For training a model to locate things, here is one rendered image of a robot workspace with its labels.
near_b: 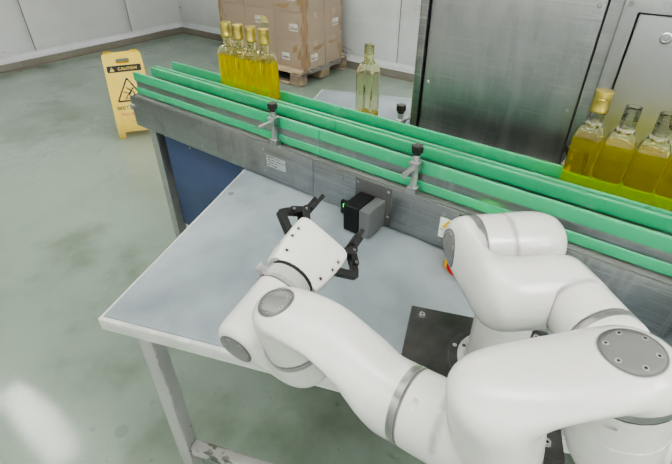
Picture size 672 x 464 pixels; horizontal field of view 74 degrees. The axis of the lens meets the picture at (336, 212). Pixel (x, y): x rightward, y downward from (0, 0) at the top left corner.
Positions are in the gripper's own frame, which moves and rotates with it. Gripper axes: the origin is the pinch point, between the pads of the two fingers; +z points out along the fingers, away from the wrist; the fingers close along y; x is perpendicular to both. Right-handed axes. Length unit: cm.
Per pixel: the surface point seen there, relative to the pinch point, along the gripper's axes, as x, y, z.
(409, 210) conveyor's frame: -18.0, 14.6, 32.5
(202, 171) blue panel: -83, -44, 44
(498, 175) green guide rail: 1.2, 23.4, 40.8
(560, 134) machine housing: 8, 31, 62
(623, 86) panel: 26, 30, 60
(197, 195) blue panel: -98, -42, 43
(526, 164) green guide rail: 3, 28, 50
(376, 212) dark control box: -22.7, 8.7, 28.8
